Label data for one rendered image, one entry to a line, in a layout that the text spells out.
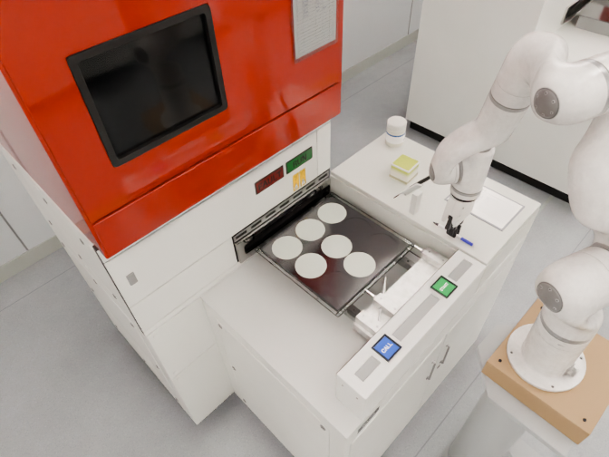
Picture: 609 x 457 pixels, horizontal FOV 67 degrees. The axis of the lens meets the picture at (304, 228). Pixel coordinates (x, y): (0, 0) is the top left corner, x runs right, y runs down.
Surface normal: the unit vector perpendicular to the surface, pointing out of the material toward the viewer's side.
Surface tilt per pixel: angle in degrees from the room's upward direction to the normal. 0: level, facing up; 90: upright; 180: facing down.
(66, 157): 90
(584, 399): 4
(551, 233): 0
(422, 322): 0
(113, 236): 90
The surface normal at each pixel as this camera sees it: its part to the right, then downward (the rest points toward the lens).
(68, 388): -0.04, -0.68
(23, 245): 0.71, 0.50
